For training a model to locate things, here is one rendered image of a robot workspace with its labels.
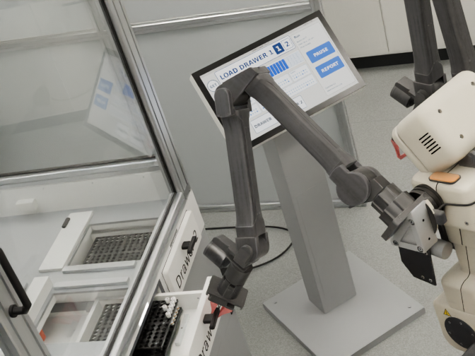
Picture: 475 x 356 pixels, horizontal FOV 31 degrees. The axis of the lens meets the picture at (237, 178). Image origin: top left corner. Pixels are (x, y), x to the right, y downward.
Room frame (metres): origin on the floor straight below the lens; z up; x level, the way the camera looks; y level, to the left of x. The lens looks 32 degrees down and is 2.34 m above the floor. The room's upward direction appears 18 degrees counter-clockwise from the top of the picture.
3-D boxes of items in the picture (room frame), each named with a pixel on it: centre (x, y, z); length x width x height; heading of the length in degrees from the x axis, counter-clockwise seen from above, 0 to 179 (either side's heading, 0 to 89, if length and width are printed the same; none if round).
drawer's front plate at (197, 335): (1.70, 0.21, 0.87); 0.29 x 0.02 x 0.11; 159
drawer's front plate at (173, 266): (2.04, 0.22, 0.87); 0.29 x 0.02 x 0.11; 159
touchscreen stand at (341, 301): (2.55, -0.23, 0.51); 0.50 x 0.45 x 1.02; 20
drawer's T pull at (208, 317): (1.69, 0.18, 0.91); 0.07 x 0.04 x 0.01; 159
